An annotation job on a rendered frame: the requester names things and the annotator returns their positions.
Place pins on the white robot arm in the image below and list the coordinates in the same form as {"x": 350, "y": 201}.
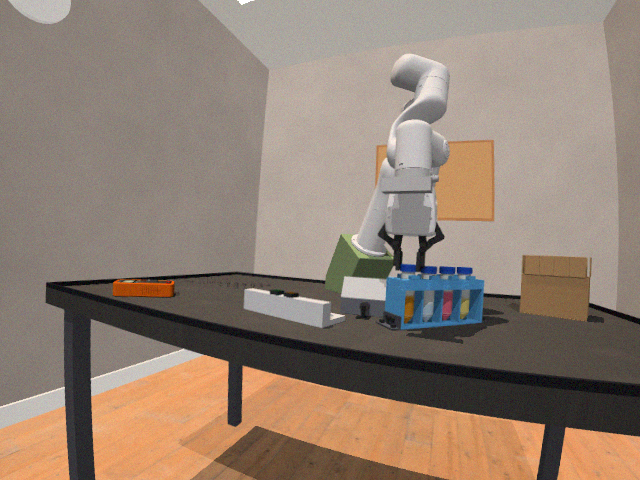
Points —
{"x": 415, "y": 148}

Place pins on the orange digital multimeter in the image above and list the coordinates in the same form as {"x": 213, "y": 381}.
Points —
{"x": 143, "y": 288}

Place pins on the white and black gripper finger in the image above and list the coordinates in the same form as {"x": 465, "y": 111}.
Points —
{"x": 395, "y": 244}
{"x": 424, "y": 246}

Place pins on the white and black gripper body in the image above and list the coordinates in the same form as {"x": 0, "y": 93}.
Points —
{"x": 411, "y": 214}

